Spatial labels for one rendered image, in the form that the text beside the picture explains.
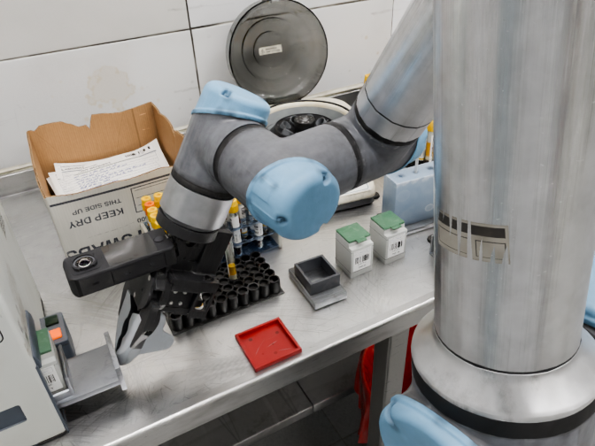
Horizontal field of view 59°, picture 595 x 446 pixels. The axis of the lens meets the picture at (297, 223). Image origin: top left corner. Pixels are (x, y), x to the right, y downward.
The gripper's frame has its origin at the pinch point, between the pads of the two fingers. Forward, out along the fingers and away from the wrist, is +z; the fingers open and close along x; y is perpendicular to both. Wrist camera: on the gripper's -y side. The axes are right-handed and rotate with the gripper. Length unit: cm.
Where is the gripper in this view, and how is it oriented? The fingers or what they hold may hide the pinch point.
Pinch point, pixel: (118, 355)
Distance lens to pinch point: 70.0
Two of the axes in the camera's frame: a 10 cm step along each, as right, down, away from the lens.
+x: -4.8, -4.9, 7.3
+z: -4.1, 8.6, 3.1
